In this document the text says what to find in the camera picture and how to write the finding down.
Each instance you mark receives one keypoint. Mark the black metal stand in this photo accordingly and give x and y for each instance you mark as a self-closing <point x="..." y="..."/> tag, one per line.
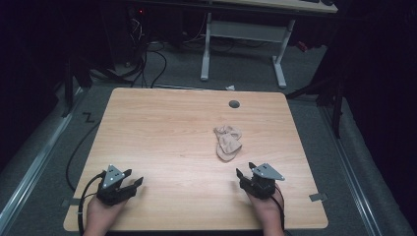
<point x="332" y="95"/>
<point x="70" y="85"/>

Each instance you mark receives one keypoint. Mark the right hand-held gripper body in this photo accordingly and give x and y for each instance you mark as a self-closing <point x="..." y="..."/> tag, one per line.
<point x="262" y="185"/>

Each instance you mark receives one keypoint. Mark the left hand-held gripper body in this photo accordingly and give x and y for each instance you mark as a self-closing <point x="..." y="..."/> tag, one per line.
<point x="113" y="191"/>

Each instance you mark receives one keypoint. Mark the white-framed desk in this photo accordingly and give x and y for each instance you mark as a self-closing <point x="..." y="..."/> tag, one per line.
<point x="246" y="31"/>

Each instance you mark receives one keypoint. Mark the red floor object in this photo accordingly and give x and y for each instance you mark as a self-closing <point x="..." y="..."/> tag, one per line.
<point x="302" y="46"/>

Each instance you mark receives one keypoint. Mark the white crumpled paper scrap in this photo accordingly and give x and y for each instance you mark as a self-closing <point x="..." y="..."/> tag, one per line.
<point x="230" y="87"/>

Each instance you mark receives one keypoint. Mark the grey tape strip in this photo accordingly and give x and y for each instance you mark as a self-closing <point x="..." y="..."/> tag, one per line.
<point x="70" y="202"/>
<point x="318" y="197"/>

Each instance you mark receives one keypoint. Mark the person's right hand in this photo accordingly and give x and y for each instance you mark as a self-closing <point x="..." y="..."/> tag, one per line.
<point x="267" y="213"/>

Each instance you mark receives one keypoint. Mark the person's left hand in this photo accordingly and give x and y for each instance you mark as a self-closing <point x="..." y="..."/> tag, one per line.
<point x="101" y="216"/>

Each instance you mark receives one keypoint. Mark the metal floor rail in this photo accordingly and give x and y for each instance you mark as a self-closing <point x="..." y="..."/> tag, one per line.
<point x="36" y="164"/>
<point x="352" y="177"/>

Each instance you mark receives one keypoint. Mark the beige sock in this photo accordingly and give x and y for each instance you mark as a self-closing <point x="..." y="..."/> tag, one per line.
<point x="229" y="131"/>
<point x="227" y="149"/>

